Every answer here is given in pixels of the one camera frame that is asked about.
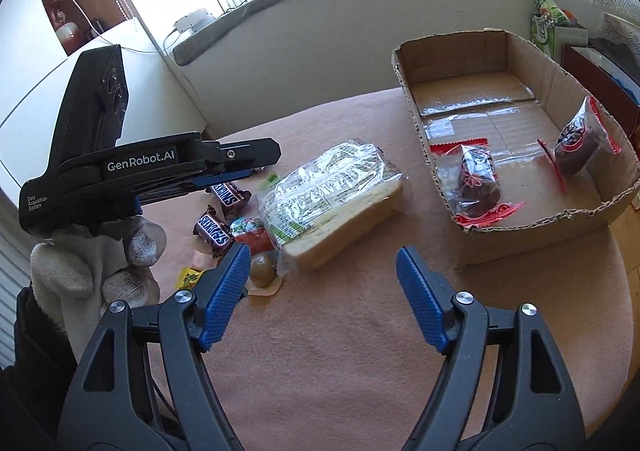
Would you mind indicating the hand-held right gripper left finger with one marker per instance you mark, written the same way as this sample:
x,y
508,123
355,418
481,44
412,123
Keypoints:
x,y
227,291

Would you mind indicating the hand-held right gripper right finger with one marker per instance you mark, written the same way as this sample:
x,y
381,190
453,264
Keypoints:
x,y
420,296

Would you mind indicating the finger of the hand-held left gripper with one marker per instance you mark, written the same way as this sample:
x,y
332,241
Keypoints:
x,y
245,153
225,177

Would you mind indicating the brown chocolate bar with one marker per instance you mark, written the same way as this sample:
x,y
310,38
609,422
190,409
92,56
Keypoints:
x,y
232,198
212,231

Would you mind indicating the green candy wrapper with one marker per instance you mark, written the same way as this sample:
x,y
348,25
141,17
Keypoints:
x,y
270,178

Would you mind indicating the sliced bread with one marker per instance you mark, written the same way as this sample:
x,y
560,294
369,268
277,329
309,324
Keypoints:
x,y
330,211

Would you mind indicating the cardboard box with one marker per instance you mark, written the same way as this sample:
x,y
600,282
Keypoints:
x,y
500,96

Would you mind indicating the person's left forearm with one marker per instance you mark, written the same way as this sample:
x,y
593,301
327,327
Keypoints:
x,y
35,371

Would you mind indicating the person's left hand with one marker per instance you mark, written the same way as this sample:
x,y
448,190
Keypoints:
x,y
75,271

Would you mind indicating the yellow candy packet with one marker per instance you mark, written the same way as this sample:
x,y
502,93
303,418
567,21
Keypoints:
x,y
189,278

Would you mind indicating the kiwi fruit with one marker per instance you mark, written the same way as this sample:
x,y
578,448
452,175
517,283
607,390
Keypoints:
x,y
262,270

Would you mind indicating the red round snack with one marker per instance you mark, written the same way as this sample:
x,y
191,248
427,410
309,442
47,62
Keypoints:
x,y
252,236

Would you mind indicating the white cabinet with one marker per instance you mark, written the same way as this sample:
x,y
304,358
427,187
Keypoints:
x,y
150,91

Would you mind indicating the red vase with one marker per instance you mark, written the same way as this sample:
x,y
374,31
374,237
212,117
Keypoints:
x,y
67,38

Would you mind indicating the dark cake in red-edged packet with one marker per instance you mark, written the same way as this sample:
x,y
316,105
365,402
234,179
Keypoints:
x,y
477,181
575,146

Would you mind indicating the white plastic device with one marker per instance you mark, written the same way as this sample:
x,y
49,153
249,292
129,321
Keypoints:
x,y
192,21

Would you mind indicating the green printed box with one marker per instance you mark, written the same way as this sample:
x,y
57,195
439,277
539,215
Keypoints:
x,y
542,36

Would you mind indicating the green orange snack bag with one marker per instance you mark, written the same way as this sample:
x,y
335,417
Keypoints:
x,y
552,8

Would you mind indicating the grey patterned cloth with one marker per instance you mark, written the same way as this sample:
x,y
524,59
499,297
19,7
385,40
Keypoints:
x,y
617,6

